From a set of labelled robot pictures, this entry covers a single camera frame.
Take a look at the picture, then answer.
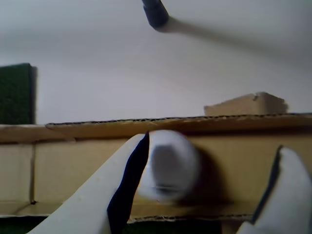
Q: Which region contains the black tripod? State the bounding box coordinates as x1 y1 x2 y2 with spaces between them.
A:
141 0 170 28

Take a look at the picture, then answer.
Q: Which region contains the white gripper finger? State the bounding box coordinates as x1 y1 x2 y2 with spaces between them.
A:
28 131 150 234
235 145 312 234

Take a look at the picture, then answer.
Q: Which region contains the small green turf piece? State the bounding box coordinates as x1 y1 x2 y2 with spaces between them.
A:
0 63 38 125

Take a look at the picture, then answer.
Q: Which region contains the white golf ball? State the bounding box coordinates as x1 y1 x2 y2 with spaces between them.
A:
137 129 203 203

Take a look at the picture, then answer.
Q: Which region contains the brown cardboard ramp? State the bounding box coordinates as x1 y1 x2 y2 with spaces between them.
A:
0 91 312 229

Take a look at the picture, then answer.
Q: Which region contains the long green putting mat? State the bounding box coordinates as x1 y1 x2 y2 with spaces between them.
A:
0 214 221 234

